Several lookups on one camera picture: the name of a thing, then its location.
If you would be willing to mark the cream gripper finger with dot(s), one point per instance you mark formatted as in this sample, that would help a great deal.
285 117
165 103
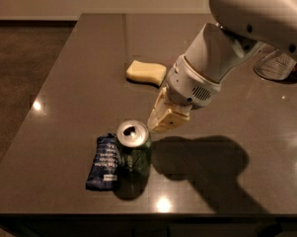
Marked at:
157 119
176 116

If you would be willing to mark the yellow sponge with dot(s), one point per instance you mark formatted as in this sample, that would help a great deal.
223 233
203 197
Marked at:
143 72

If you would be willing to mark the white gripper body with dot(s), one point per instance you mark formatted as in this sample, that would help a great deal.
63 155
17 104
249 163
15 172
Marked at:
188 84

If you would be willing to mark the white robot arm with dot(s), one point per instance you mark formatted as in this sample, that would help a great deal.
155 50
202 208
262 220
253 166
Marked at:
241 27

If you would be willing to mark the clear glass cup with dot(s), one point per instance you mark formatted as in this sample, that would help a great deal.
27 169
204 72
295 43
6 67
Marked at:
274 64

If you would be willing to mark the blue rxbar blueberry wrapper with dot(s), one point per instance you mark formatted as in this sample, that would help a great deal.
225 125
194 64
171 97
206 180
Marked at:
103 175

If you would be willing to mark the green soda can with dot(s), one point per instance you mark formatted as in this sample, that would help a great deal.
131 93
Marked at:
134 145

